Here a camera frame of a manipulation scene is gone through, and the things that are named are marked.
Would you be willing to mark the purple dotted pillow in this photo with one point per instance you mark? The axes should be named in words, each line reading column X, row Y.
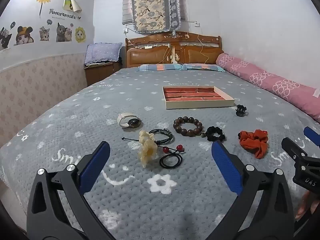
column 102, row 52

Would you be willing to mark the black scrunchie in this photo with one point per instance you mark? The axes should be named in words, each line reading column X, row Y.
column 212, row 131

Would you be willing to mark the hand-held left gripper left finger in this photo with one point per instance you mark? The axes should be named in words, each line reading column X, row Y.
column 96, row 162

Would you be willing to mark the person's right hand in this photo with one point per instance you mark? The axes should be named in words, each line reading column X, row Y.
column 304, row 205

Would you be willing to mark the hat wearing cat sticker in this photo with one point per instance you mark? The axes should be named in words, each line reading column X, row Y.
column 23, row 36

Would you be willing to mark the wooden bed headboard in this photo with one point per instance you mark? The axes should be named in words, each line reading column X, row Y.
column 150, row 56

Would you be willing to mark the hanging floral quilt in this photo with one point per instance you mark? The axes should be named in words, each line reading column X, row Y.
column 152, row 5

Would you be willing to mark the black hair claw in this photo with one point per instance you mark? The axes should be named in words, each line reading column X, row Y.
column 241, row 110

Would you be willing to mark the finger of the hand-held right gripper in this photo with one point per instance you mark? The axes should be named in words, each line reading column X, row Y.
column 312, row 135
column 292, row 150

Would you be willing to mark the grey flower print blanket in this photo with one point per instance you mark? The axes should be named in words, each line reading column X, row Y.
column 125, row 100

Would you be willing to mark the orange scrunchie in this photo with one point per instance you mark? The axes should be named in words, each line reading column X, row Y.
column 252, row 141

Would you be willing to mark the plaid pillow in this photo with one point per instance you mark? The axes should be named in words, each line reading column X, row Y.
column 157, row 67
column 205, row 67

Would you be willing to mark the pink rolled quilt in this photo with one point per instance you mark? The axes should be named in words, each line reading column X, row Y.
column 262, row 80

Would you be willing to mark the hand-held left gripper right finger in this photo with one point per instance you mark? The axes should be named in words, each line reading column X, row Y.
column 225, row 165

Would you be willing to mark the grey cats sticker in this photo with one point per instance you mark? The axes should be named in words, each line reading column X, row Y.
column 62, row 32

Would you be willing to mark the red lined jewelry tray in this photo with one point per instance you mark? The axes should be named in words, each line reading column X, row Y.
column 195, row 96

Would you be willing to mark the yellow flower cat sticker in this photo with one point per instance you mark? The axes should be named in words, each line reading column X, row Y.
column 80, row 35

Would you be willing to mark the tabby kitten sticker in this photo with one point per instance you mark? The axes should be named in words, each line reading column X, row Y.
column 44, row 34

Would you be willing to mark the peeling wall poster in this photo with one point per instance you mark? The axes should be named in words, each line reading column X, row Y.
column 71, row 3

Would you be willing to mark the lettering wall sticker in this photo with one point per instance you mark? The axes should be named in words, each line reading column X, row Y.
column 63, row 15

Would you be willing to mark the black white cat sticker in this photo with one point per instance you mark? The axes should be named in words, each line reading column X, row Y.
column 5, row 40

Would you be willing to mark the cat figure on headboard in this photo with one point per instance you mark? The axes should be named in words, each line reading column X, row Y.
column 177, row 57

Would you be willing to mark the cream flower hair clip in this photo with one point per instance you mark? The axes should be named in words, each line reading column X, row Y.
column 147, row 150

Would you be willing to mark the wooden nightstand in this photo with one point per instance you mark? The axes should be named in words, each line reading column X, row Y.
column 100, row 73

